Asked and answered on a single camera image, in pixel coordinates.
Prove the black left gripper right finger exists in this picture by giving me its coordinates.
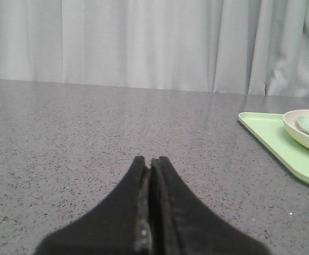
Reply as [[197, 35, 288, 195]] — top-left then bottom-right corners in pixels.
[[151, 156, 271, 254]]

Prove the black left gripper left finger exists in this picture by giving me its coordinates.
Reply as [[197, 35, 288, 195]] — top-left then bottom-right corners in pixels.
[[35, 156, 151, 254]]

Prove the beige round plate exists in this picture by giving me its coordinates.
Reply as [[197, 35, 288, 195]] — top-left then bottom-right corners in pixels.
[[283, 109, 309, 149]]

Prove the light green plastic tray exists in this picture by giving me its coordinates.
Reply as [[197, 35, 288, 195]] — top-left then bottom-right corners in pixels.
[[238, 112, 309, 184]]

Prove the white curtain backdrop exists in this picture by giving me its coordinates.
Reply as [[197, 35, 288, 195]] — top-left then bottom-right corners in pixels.
[[0, 1, 309, 97]]

